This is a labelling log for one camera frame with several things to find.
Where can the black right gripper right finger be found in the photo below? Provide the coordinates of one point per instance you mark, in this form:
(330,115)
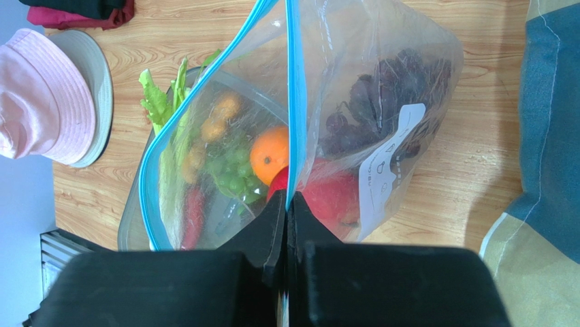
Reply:
(332,283)

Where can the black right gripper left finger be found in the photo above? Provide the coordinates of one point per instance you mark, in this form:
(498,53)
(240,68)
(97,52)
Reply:
(237,284)

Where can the red apple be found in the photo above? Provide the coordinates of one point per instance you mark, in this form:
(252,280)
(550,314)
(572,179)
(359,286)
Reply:
(332,197)

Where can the orange fruit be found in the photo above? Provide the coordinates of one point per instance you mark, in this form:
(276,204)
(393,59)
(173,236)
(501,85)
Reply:
(270,153)

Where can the clear zip top bag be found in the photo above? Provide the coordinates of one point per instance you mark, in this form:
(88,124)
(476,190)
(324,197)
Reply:
(306,55)

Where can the purple grape bunch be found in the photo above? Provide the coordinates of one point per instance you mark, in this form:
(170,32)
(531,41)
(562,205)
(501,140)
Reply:
(371,114)

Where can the ginger root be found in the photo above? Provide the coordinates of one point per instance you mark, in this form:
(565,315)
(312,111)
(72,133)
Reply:
(224,109)

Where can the red chili pepper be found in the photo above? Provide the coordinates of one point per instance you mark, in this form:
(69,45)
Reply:
(193,218)

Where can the green grape bunch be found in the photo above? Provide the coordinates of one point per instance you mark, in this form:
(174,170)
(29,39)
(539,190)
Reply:
(233,175)

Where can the grey plastic tray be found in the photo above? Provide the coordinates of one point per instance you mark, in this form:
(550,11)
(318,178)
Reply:
(224,216)

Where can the celery stalk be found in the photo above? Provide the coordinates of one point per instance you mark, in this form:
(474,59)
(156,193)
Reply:
(160,108)

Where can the blue beige plaid pillow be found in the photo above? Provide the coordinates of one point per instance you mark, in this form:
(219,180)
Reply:
(532,250)

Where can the pink bucket hat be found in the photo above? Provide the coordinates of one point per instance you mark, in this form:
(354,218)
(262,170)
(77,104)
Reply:
(46,106)

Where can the grey round plate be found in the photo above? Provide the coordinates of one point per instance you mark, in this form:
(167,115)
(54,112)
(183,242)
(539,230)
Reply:
(88,57)

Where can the red folded cloth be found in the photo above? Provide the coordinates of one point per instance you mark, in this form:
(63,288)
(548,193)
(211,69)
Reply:
(55,19)

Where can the black folded cloth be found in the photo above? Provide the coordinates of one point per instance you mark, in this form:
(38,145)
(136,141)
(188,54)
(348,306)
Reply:
(95,9)

